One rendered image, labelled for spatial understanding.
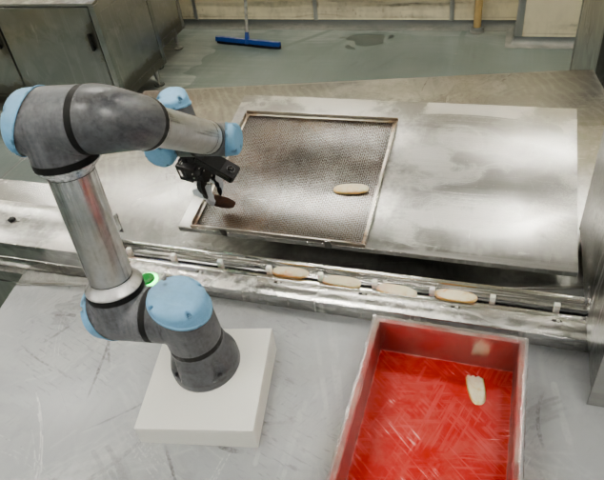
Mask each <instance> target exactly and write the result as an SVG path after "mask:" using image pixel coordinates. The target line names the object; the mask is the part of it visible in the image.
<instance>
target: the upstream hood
mask: <svg viewBox="0 0 604 480"><path fill-rule="evenodd" d="M112 215H113V218H114V221H115V223H116V226H117V228H118V231H120V232H124V231H123V229H122V226H121V224H120V221H119V219H118V218H119V217H118V214H117V212H113V213H112ZM0 255H3V256H9V257H16V258H22V259H29V260H35V261H42V262H49V263H55V264H62V265H69V266H76V267H82V265H81V263H80V260H79V258H78V255H77V253H76V250H75V248H74V245H73V243H72V241H71V239H70V235H69V233H68V230H67V228H66V225H65V223H64V220H63V218H62V215H61V213H60V210H59V209H58V206H50V205H41V204H33V203H24V202H15V201H7V200H0ZM82 268H83V267H82Z"/></svg>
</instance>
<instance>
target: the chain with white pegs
mask: <svg viewBox="0 0 604 480"><path fill-rule="evenodd" d="M126 253H127V255H128V256H135V257H143V258H150V259H157V260H164V261H172V262H178V263H186V264H193V265H200V266H207V267H215V268H221V269H228V270H242V269H235V268H228V267H224V263H223V260H222V259H217V261H216V263H217V266H214V265H207V264H199V263H192V262H184V261H178V259H177V256H176V253H173V252H172V253H171V255H170V257H171V259H164V258H156V257H149V256H142V255H134V254H133V251H132V249H131V248H130V247H127V248H126ZM242 271H249V272H256V273H264V274H270V275H274V274H273V273H272V266H270V265H267V267H266V272H264V271H262V272H261V271H256V270H242ZM323 278H324V274H323V272H321V271H319V272H318V273H317V279H313V278H302V279H307V280H313V281H321V282H323V281H322V280H323ZM377 286H378V281H377V279H373V280H372V285H371V286H364V285H361V286H360V287H363V288H371V289H376V288H377ZM434 293H435V287H432V286H430V290H429V293H427V294H425V293H421V292H418V293H417V294H420V295H427V296H434V297H436V296H435V295H434ZM495 298H496V294H491V296H490V302H486V301H478V300H476V302H477V303H484V304H492V305H498V306H506V307H513V308H521V309H527V310H541V311H547V312H555V313H562V314H570V315H576V316H584V317H586V314H584V315H583V314H579V313H570V312H565V311H560V307H561V305H560V303H557V302H554V308H553V310H543V309H536V308H529V307H521V306H515V305H507V304H500V303H495Z"/></svg>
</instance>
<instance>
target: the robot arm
mask: <svg viewBox="0 0 604 480"><path fill-rule="evenodd" d="M0 129H1V134H2V138H3V140H4V143H5V145H6V146H7V148H8V149H9V150H10V151H11V152H13V153H15V154H16V155H18V156H20V157H28V159H29V161H30V165H31V167H32V170H33V172H34V173H35V174H36V175H38V176H40V177H43V178H45V179H47V180H48V183H49V185H50V189H51V192H52V194H53V197H54V199H55V202H56V204H57V206H58V209H59V210H60V213H61V215H62V218H63V220H64V223H65V225H66V228H67V230H68V233H69V235H70V239H71V241H72V243H73V245H74V248H75V250H76V253H77V255H78V258H79V260H80V263H81V265H82V267H83V270H84V272H85V274H86V276H87V279H88V281H89V283H88V284H87V285H86V287H85V292H84V294H83V296H82V299H81V303H80V307H82V310H81V311H80V315H81V319H82V322H83V325H84V327H85V328H86V330H87V331H88V332H89V333H90V334H91V335H92V336H94V337H96V338H100V339H105V340H108V341H131V342H144V343H156V344H165V345H167V346H168V348H169V350H170V352H171V372H172V374H173V376H174V378H175V380H176V382H177V383H178V384H179V385H180V386H181V387H182V388H183V389H185V390H188V391H192V392H207V391H211V390H215V389H218V388H220V387H221V386H223V385H224V384H226V383H227V382H228V381H229V380H230V379H231V378H232V377H233V376H234V374H235V373H236V371H237V369H238V367H239V364H240V351H239V348H238V346H237V344H236V342H235V340H234V339H233V337H232V336H231V335H229V334H228V333H227V332H225V331H224V330H223V329H222V328H221V326H220V323H219V321H218V318H217V316H216V313H215V311H214V309H213V306H212V301H211V298H210V296H209V295H208V294H207V292H206V290H205V289H204V287H203V286H202V285H201V284H200V283H199V282H198V281H197V280H195V279H193V278H191V277H188V276H183V275H174V276H170V277H167V278H166V279H167V280H165V281H163V280H160V281H158V282H157V283H155V284H154V285H153V286H147V285H146V284H145V282H144V279H143V276H142V273H141V272H140V270H138V269H136V268H133V267H131V264H130V261H129V258H128V256H127V254H126V251H125V248H124V245H123V242H122V240H121V237H120V234H119V231H118V228H117V226H116V223H115V221H114V218H113V215H112V212H111V207H110V205H109V202H108V199H107V196H106V194H105V191H104V188H103V186H102V183H101V180H100V177H99V174H98V171H97V168H96V166H95V164H96V162H97V161H98V159H99V157H100V154H109V153H117V152H124V151H134V150H141V151H143V152H144V154H145V156H146V157H147V159H148V160H149V161H150V162H151V163H153V164H154V165H155V166H158V167H163V168H165V167H169V166H170V165H172V164H173V163H174V161H175V160H176V159H177V157H179V159H178V162H177V163H176V164H175V167H176V170H177V172H178V174H179V176H180V179H182V180H186V181H188V182H192V183H193V182H194V181H197V183H196V186H197V189H193V190H192V193H193V194H194V195H196V196H198V197H200V198H202V199H204V200H206V202H207V203H208V204H209V205H211V206H214V204H215V202H216V201H215V199H214V195H213V193H212V191H211V184H208V183H207V182H211V183H213V184H215V186H216V187H217V191H218V193H219V195H222V193H223V179H224V180H226V181H228V182H229V183H231V182H233V181H234V179H235V177H236V176H237V174H238V172H239V171H240V168H239V166H237V165H235V164H234V163H233V162H231V161H229V160H227V159H226V158H224V157H222V156H225V157H228V156H234V155H238V154H239V153H240V152H241V150H242V147H243V133H242V130H241V128H240V126H239V125H238V124H237V123H228V122H225V123H217V122H213V121H210V120H207V119H204V118H200V117H197V116H196V115H195V113H194V110H193V107H192V104H191V100H190V98H189V96H188V94H187V92H186V91H185V90H184V89H182V88H180V87H169V88H166V89H164V90H162V91H161V92H159V94H158V95H157V98H156V99H155V98H153V97H150V96H148V95H145V94H141V93H138V92H135V91H132V90H126V89H122V88H118V87H116V86H111V85H105V84H96V83H88V84H74V85H55V86H44V85H36V86H33V87H28V88H22V89H19V90H16V91H14V92H13V93H12V94H11V95H10V96H9V97H8V99H7V100H6V102H5V104H4V106H3V112H2V113H1V117H0ZM180 161H181V162H180ZM179 162H180V163H179ZM179 170H181V172H182V174H183V176H181V174H180V172H179Z"/></svg>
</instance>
